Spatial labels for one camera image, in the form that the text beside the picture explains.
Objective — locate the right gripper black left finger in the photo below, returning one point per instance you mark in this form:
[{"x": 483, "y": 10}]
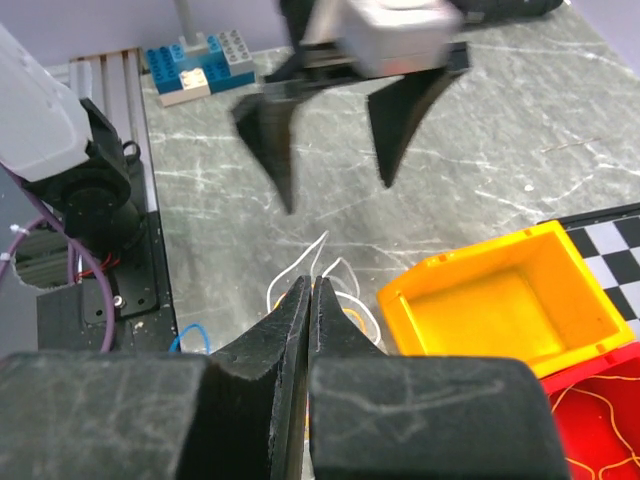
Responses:
[{"x": 236, "y": 414}]

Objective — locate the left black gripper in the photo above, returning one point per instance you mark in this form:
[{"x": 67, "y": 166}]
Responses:
[{"x": 263, "y": 120}]

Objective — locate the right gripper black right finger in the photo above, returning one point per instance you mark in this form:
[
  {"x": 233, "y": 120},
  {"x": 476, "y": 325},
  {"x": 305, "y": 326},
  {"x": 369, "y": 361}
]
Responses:
[{"x": 379, "y": 416}]

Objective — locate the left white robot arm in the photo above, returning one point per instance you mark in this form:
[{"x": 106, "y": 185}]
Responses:
[{"x": 477, "y": 14}]

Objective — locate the blue white brick stack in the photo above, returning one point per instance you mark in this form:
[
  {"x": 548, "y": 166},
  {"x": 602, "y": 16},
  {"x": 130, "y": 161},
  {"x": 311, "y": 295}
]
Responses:
[{"x": 181, "y": 76}]

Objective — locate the yellow plastic bin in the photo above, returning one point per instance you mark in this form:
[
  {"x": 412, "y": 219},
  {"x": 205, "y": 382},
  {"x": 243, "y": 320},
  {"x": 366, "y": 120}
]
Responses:
[{"x": 527, "y": 295}]

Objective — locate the red plastic bin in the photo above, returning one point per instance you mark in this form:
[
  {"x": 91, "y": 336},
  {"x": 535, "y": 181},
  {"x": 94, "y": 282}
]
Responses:
[{"x": 595, "y": 405}]

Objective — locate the black white chessboard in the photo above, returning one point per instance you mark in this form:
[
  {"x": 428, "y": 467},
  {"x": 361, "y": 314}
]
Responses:
[{"x": 608, "y": 241}]

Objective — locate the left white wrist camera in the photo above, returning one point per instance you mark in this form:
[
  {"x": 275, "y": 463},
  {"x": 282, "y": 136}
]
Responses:
[{"x": 386, "y": 38}]

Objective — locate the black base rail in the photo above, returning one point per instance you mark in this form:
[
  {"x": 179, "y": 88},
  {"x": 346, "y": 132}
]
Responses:
[{"x": 74, "y": 317}]

